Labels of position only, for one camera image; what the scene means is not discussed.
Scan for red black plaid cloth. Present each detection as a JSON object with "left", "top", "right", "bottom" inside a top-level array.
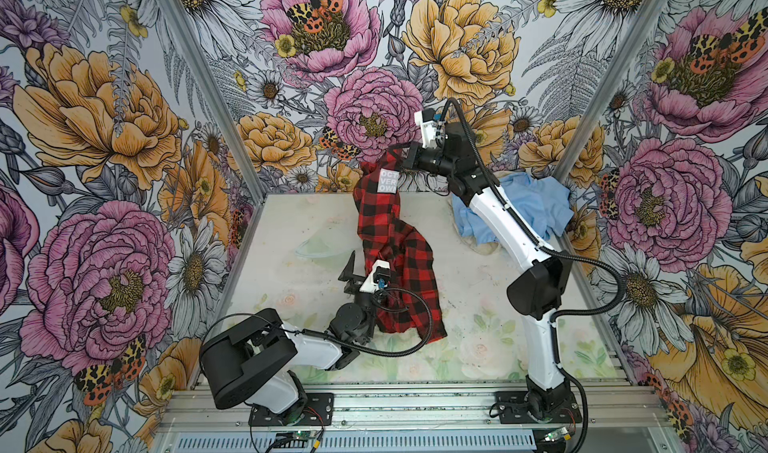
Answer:
[{"left": 353, "top": 149, "right": 447, "bottom": 343}]

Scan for aluminium front frame rail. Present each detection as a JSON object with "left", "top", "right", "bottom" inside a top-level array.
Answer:
[{"left": 158, "top": 380, "right": 671, "bottom": 434}]

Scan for aluminium corner post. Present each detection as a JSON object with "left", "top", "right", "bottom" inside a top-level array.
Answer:
[
  {"left": 157, "top": 0, "right": 267, "bottom": 206},
  {"left": 553, "top": 0, "right": 668, "bottom": 182}
]

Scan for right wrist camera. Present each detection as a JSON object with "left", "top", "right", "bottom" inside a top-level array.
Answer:
[{"left": 414, "top": 108, "right": 445, "bottom": 148}]

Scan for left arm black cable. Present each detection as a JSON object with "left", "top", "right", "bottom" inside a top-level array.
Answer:
[{"left": 200, "top": 286, "right": 434, "bottom": 364}]

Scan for right aluminium corner post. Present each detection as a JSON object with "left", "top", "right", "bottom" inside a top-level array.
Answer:
[{"left": 553, "top": 0, "right": 668, "bottom": 182}]

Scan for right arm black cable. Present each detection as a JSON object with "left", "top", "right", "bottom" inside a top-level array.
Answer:
[{"left": 440, "top": 97, "right": 628, "bottom": 453}]

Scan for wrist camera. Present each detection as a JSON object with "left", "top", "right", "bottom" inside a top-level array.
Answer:
[
  {"left": 414, "top": 108, "right": 445, "bottom": 148},
  {"left": 359, "top": 260, "right": 391, "bottom": 294}
]

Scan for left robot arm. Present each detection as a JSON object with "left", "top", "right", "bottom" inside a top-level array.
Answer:
[{"left": 200, "top": 254, "right": 392, "bottom": 415}]

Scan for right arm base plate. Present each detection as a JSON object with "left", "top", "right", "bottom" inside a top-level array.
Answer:
[{"left": 489, "top": 390, "right": 582, "bottom": 425}]

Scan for left aluminium corner post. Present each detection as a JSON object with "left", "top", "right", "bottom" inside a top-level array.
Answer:
[{"left": 157, "top": 0, "right": 267, "bottom": 206}]

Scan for light blue cloth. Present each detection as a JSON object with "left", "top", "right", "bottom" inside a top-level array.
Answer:
[{"left": 450, "top": 172, "right": 573, "bottom": 245}]

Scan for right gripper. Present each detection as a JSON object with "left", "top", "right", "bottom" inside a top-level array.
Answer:
[{"left": 388, "top": 139, "right": 458, "bottom": 177}]

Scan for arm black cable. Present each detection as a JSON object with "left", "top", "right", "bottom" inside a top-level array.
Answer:
[
  {"left": 440, "top": 97, "right": 628, "bottom": 453},
  {"left": 200, "top": 286, "right": 434, "bottom": 364}
]

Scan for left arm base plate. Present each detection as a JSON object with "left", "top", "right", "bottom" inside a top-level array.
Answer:
[{"left": 248, "top": 393, "right": 335, "bottom": 427}]

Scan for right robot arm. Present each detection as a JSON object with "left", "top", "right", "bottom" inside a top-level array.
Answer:
[{"left": 404, "top": 109, "right": 574, "bottom": 422}]

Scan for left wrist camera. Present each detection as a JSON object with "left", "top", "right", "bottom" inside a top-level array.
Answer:
[{"left": 359, "top": 260, "right": 391, "bottom": 294}]

